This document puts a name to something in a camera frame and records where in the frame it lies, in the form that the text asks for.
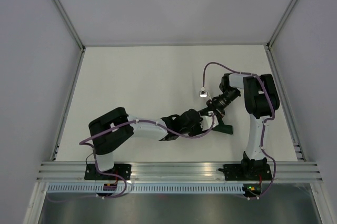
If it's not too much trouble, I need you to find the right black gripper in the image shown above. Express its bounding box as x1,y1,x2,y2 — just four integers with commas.
206,88,240,121

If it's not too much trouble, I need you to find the dark green cloth napkin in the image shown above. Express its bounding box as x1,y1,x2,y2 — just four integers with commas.
212,117,233,135

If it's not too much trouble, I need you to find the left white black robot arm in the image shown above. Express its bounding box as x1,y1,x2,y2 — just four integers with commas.
88,107,215,180

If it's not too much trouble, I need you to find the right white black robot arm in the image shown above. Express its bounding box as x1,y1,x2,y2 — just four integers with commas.
200,73,280,181

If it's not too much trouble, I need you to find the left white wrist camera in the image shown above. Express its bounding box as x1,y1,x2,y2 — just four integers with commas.
201,111,219,131

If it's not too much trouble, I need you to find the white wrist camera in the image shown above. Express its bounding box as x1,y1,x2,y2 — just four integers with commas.
201,111,219,131
199,87,210,98

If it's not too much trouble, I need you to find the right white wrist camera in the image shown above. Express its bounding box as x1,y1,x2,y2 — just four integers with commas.
199,87,210,98

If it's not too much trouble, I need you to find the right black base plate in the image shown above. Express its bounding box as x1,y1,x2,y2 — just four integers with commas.
217,164,272,181

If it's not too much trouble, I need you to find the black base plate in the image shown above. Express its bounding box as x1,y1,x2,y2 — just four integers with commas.
217,164,272,181
84,164,132,181

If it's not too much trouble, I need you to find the white slotted cable duct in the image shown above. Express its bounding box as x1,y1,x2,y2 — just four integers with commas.
47,182,244,194

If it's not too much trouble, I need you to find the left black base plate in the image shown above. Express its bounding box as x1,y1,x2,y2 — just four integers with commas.
84,164,132,181

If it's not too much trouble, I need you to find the aluminium mounting rail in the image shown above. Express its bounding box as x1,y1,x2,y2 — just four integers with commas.
36,161,322,183

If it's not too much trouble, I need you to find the right aluminium frame post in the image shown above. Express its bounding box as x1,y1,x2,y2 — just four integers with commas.
265,0,299,50

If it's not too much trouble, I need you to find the aluminium frame post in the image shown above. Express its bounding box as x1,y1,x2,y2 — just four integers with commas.
35,0,86,51
265,0,299,50

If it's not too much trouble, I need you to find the left aluminium frame post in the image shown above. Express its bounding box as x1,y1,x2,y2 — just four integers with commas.
35,0,86,51

